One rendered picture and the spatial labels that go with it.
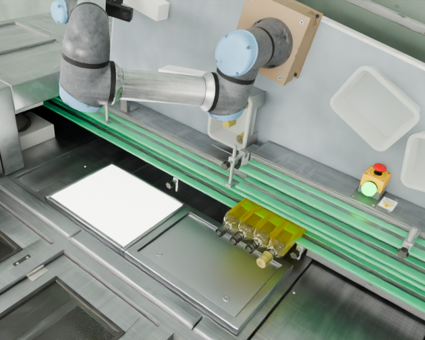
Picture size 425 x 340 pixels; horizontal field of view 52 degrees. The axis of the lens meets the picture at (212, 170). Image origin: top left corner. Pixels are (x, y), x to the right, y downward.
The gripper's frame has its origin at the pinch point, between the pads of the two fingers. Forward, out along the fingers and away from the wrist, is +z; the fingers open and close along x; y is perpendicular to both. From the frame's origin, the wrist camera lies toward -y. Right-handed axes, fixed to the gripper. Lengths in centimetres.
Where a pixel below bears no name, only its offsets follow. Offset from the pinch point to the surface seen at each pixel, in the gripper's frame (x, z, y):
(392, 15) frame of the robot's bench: -15, 61, -77
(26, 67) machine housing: 37, -28, 32
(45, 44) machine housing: 39, -6, 49
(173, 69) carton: 19.6, 1.3, -21.2
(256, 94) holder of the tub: 10, 0, -59
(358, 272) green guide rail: 38, -15, -119
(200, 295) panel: 52, -49, -85
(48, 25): 42, 10, 69
